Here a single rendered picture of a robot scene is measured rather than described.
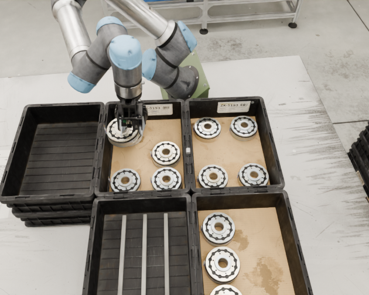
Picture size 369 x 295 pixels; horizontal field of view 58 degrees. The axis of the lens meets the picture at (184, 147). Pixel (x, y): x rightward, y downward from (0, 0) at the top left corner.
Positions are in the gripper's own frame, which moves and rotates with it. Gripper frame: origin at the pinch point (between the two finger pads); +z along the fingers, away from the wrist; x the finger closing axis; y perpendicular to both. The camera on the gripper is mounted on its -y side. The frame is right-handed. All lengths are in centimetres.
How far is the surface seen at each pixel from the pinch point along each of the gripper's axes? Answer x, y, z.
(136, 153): 0.6, -2.4, 17.0
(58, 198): -22.3, 20.1, 9.1
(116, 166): -6.6, 3.2, 17.6
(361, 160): 125, -30, 64
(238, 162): 37.8, 3.7, 14.1
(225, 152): 33.6, -0.9, 14.4
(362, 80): 173, -121, 86
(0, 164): -56, -8, 34
